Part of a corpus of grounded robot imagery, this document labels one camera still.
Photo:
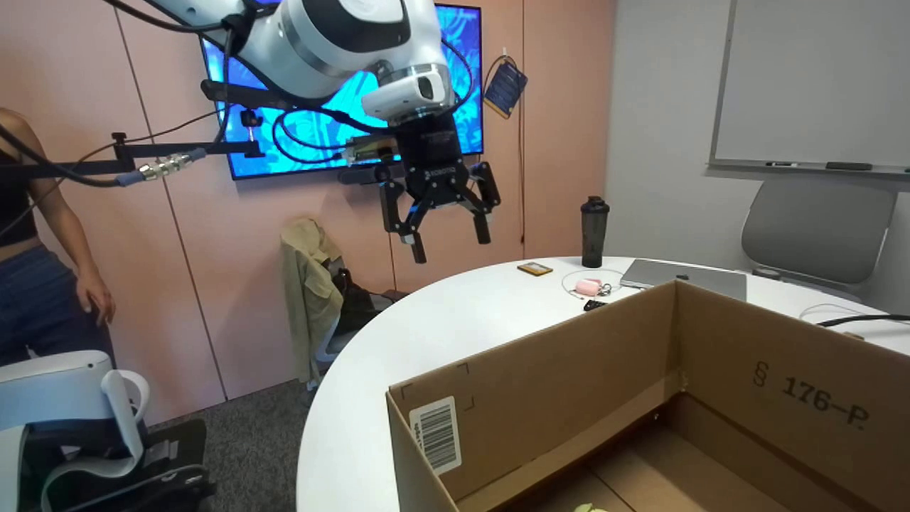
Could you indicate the person's bare hand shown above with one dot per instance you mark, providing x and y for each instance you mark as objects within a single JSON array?
[{"x": 98, "y": 295}]

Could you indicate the white curved plastic housing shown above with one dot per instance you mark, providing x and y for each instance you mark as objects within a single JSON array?
[{"x": 48, "y": 378}]

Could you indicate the black bag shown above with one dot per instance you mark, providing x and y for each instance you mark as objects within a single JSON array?
[{"x": 354, "y": 300}]

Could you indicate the small brown flat item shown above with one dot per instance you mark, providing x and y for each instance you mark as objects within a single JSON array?
[{"x": 536, "y": 268}]

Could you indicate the pink computer mouse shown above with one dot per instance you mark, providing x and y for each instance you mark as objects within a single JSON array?
[{"x": 591, "y": 285}]

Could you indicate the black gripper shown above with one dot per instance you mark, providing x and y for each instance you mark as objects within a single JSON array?
[{"x": 432, "y": 159}]

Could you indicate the grey office chair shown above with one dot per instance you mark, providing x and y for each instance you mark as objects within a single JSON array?
[{"x": 817, "y": 227}]

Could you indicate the black whiteboard eraser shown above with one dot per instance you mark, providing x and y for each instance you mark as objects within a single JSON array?
[{"x": 847, "y": 166}]

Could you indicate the wall television with blue picture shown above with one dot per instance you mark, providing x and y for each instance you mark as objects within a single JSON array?
[{"x": 287, "y": 156}]

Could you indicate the silver closed laptop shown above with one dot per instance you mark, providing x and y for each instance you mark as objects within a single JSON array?
[{"x": 685, "y": 273}]

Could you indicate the black stereo camera on stand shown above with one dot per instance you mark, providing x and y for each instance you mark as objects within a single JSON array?
[{"x": 230, "y": 91}]

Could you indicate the black equipment cart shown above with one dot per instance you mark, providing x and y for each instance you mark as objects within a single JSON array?
[{"x": 173, "y": 465}]

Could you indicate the brown cardboard box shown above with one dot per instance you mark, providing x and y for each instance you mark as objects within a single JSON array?
[{"x": 587, "y": 398}]

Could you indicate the black drink bottle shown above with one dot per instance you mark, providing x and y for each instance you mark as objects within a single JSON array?
[{"x": 597, "y": 230}]

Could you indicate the black remote control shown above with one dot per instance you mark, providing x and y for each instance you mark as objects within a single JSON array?
[{"x": 597, "y": 305}]

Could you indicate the white wall whiteboard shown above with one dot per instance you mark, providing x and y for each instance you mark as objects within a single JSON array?
[{"x": 816, "y": 74}]

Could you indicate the black camera boom bar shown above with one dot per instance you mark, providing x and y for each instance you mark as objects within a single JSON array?
[{"x": 116, "y": 156}]

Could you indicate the dark blue wall panel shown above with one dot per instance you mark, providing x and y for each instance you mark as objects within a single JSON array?
[{"x": 504, "y": 85}]

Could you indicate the person in dark clothes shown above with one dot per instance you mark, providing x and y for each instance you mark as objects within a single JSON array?
[{"x": 39, "y": 301}]

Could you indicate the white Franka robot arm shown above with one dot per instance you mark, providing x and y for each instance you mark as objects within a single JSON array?
[{"x": 315, "y": 38}]

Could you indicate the person's bare forearm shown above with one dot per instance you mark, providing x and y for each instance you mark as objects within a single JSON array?
[{"x": 61, "y": 217}]

